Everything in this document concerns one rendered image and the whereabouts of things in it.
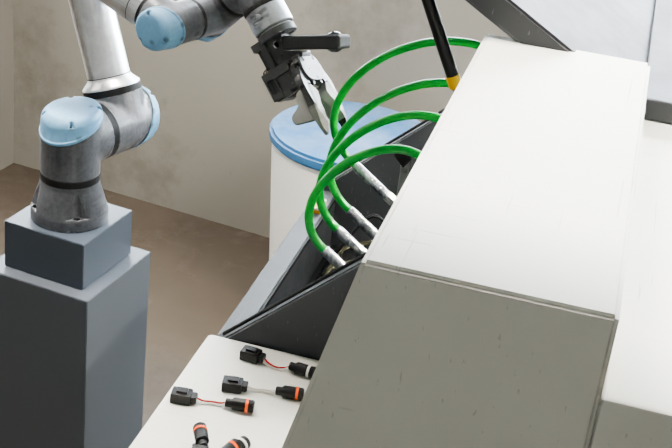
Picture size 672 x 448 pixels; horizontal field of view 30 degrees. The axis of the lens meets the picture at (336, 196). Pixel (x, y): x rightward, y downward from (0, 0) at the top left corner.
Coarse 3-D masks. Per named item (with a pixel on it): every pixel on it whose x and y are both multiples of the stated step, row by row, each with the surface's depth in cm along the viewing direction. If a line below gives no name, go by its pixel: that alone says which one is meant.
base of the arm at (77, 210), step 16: (48, 192) 240; (64, 192) 240; (80, 192) 240; (96, 192) 243; (32, 208) 244; (48, 208) 241; (64, 208) 240; (80, 208) 241; (96, 208) 243; (48, 224) 241; (64, 224) 241; (80, 224) 241; (96, 224) 244
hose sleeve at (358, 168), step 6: (354, 168) 220; (360, 168) 220; (360, 174) 220; (366, 174) 220; (366, 180) 221; (372, 180) 220; (378, 180) 221; (372, 186) 221; (378, 186) 221; (384, 186) 221; (378, 192) 221; (384, 192) 221; (384, 198) 222
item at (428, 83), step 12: (408, 84) 203; (420, 84) 202; (432, 84) 202; (444, 84) 201; (384, 96) 205; (396, 96) 205; (360, 108) 207; (372, 108) 206; (348, 120) 209; (336, 144) 211; (336, 192) 214; (348, 204) 215; (360, 216) 215; (372, 228) 215
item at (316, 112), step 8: (312, 88) 216; (296, 96) 218; (304, 104) 216; (320, 104) 216; (296, 112) 217; (304, 112) 216; (312, 112) 215; (320, 112) 214; (296, 120) 217; (304, 120) 216; (312, 120) 215; (320, 120) 214; (328, 120) 215; (320, 128) 215; (328, 128) 215
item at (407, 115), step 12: (384, 120) 198; (396, 120) 197; (432, 120) 196; (360, 132) 200; (348, 144) 201; (336, 156) 203; (324, 168) 204; (324, 204) 207; (324, 216) 207; (336, 228) 208; (348, 240) 208; (360, 252) 208
